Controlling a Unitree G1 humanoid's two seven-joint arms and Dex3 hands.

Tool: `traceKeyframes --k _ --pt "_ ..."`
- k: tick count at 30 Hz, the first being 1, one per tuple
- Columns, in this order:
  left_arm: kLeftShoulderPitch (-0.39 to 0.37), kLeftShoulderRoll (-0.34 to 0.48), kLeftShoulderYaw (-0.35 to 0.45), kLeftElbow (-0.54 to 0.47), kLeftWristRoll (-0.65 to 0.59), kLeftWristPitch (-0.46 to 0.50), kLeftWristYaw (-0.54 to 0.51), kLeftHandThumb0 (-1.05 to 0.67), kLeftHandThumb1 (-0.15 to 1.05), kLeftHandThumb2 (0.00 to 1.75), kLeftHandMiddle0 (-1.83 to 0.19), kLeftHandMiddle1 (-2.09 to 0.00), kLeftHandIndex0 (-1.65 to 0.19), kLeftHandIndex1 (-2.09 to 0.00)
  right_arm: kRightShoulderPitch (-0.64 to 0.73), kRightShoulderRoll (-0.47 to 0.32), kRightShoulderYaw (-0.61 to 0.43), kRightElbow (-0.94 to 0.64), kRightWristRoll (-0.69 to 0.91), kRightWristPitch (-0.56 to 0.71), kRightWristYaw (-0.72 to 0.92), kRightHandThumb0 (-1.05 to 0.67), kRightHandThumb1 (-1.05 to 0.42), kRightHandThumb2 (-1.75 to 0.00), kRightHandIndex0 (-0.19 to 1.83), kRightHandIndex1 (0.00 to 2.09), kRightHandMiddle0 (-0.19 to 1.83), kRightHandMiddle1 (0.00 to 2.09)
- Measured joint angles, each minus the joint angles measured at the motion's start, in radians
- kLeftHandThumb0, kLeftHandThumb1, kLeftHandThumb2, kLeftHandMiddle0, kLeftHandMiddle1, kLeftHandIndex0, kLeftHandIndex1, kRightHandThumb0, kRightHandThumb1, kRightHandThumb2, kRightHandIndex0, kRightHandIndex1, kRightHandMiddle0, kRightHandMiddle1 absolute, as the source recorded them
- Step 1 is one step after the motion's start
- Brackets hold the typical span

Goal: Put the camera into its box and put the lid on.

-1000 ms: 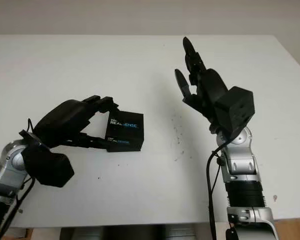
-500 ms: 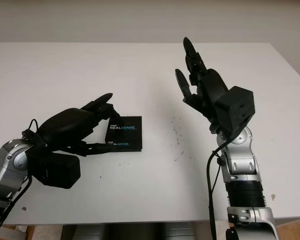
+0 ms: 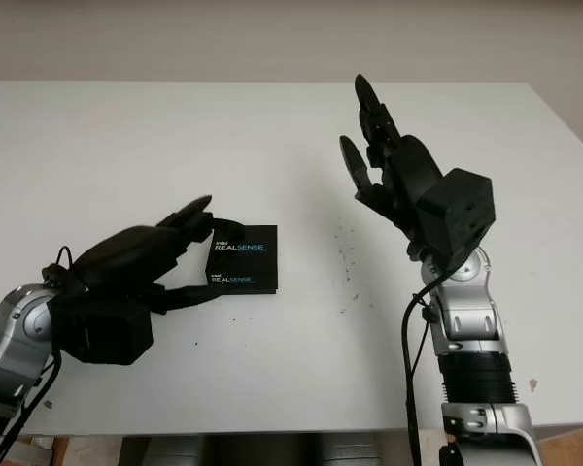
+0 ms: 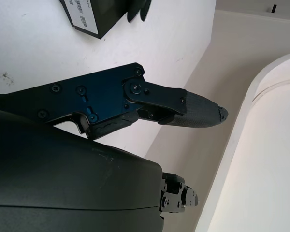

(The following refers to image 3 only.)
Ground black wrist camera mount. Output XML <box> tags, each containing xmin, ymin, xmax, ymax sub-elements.
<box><xmin>50</xmin><ymin>295</ymin><xmax>156</xmax><ymax>367</ymax></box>
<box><xmin>414</xmin><ymin>167</ymin><xmax>496</xmax><ymax>267</ymax></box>

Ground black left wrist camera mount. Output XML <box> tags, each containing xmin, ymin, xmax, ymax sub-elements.
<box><xmin>50</xmin><ymin>295</ymin><xmax>156</xmax><ymax>367</ymax></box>

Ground dark grey robot torso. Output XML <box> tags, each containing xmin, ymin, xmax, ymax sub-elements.
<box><xmin>120</xmin><ymin>433</ymin><xmax>422</xmax><ymax>466</ymax></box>

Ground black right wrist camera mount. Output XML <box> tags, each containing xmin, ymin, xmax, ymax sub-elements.
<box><xmin>414</xmin><ymin>167</ymin><xmax>496</xmax><ymax>267</ymax></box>

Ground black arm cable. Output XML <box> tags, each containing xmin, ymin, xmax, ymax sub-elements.
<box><xmin>400</xmin><ymin>269</ymin><xmax>451</xmax><ymax>466</ymax></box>
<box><xmin>0</xmin><ymin>246</ymin><xmax>77</xmax><ymax>466</ymax></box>

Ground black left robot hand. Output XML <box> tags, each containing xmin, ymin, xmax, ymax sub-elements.
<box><xmin>70</xmin><ymin>195</ymin><xmax>221</xmax><ymax>316</ymax></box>

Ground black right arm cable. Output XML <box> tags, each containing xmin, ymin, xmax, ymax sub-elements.
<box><xmin>400</xmin><ymin>269</ymin><xmax>451</xmax><ymax>466</ymax></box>

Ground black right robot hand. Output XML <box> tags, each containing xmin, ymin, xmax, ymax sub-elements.
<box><xmin>338</xmin><ymin>73</ymin><xmax>444</xmax><ymax>259</ymax></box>

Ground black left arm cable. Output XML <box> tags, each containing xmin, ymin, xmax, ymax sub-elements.
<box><xmin>0</xmin><ymin>246</ymin><xmax>77</xmax><ymax>466</ymax></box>

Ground black box lid white label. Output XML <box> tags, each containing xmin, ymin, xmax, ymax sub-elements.
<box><xmin>205</xmin><ymin>224</ymin><xmax>280</xmax><ymax>292</ymax></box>

